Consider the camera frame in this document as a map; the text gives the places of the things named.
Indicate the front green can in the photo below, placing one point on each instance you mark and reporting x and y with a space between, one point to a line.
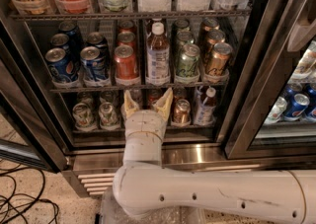
186 70

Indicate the left fridge door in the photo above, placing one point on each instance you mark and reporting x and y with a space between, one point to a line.
22 109

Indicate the middle green can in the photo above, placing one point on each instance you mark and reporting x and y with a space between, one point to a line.
182 38

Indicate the bottom tea bottle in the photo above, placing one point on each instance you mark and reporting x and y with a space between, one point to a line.
205 104

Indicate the white can behind door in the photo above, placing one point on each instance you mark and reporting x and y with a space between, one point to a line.
276 111

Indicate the brown tea bottle white cap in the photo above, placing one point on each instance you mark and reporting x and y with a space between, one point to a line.
158 56

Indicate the rear gold can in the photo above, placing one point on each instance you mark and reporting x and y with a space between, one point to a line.
207 24

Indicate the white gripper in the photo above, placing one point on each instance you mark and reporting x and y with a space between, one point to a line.
145 121

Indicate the clear plastic bin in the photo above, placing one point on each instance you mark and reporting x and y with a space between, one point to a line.
112 213

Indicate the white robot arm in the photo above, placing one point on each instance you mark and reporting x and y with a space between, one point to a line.
141 184

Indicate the bottom gold can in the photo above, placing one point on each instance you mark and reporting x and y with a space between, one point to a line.
181 113

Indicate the right fridge glass door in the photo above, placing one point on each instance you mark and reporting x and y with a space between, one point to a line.
276 36

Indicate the rear left pepsi can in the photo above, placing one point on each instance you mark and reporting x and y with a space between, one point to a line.
72 30

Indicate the front gold can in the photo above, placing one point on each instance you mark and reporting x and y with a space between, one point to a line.
219 59

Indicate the red coke can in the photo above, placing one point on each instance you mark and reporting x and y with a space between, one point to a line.
126 64
127 26
127 39

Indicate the steel fridge bottom grille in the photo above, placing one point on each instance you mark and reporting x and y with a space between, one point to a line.
90 172

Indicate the gold can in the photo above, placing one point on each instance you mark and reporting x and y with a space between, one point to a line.
207 24
181 113
219 59
211 39

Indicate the pepsi can behind door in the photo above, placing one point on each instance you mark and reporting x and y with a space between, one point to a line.
297 105

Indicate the rear green can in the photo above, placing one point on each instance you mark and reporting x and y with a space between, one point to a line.
181 25

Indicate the middle gold can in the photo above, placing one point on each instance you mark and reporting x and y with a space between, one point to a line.
211 39

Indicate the bottom far left can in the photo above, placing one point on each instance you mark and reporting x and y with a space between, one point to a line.
84 119

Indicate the front left pepsi can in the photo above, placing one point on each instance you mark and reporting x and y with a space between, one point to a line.
62 68

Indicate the middle left pepsi can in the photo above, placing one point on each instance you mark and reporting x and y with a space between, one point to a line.
60 41

